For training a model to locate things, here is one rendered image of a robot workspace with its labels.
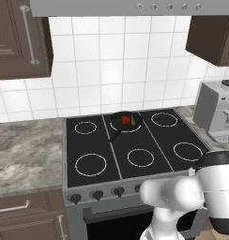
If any grey oven door handle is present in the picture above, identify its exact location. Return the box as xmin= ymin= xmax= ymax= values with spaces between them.
xmin=83 ymin=204 xmax=156 ymax=223

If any red bell pepper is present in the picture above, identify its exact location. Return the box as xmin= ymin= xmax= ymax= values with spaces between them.
xmin=120 ymin=116 xmax=131 ymax=126

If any grey coffee machine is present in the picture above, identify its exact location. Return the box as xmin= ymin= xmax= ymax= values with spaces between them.
xmin=192 ymin=79 xmax=229 ymax=144

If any brown base cupboard door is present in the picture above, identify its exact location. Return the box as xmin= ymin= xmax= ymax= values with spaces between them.
xmin=0 ymin=215 xmax=71 ymax=240

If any brown drawer front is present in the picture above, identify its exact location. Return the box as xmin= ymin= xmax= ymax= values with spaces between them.
xmin=0 ymin=188 xmax=66 ymax=227

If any silver cupboard bar handle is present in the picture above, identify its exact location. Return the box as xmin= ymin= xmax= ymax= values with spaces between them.
xmin=19 ymin=4 xmax=40 ymax=67

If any dark brown wall cupboard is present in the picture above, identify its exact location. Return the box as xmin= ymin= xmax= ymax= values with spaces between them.
xmin=185 ymin=14 xmax=229 ymax=68

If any black frying pan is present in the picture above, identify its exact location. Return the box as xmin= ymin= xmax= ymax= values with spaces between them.
xmin=109 ymin=111 xmax=144 ymax=143

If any brown wall cupboard door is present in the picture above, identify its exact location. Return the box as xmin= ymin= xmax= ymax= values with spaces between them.
xmin=0 ymin=0 xmax=54 ymax=81

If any black glass hob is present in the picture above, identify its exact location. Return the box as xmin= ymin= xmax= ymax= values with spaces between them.
xmin=65 ymin=108 xmax=211 ymax=188

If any grey oven door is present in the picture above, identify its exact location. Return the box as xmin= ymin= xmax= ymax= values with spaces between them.
xmin=83 ymin=204 xmax=211 ymax=240

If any grey kitchen range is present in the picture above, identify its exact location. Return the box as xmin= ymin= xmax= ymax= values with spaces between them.
xmin=61 ymin=107 xmax=215 ymax=240

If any grey range hood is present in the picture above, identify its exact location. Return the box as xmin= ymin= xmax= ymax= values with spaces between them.
xmin=29 ymin=0 xmax=229 ymax=18

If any silver base cupboard handle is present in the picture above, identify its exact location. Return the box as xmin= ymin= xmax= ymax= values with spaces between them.
xmin=56 ymin=214 xmax=69 ymax=240

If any silver drawer handle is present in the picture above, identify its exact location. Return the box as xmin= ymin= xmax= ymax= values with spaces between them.
xmin=0 ymin=200 xmax=31 ymax=215

